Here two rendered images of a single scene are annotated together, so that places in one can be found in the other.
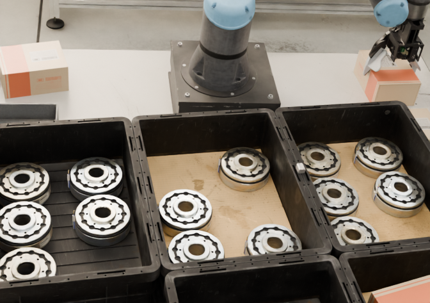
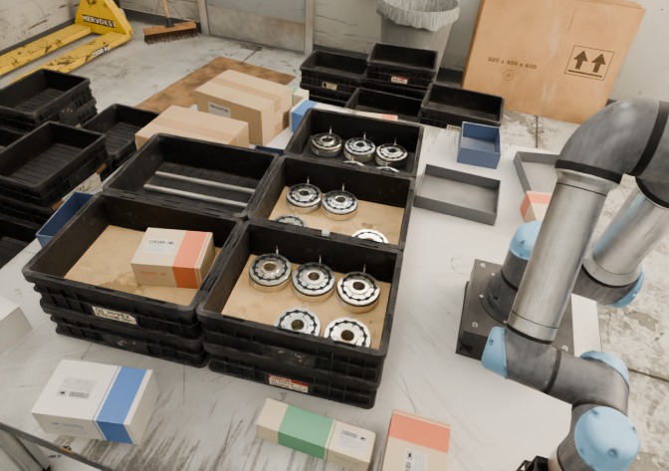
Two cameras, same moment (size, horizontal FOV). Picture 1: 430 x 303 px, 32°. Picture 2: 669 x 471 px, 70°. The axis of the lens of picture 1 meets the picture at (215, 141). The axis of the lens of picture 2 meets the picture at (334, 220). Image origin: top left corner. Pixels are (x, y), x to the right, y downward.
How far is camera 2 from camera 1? 1.73 m
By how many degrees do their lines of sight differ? 80
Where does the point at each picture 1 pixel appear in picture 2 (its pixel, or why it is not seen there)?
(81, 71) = not seen: hidden behind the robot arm
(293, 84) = (539, 412)
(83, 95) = not seen: hidden behind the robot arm
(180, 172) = (382, 220)
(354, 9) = not seen: outside the picture
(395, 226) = (271, 316)
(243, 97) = (477, 304)
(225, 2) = (530, 227)
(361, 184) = (325, 318)
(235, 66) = (499, 283)
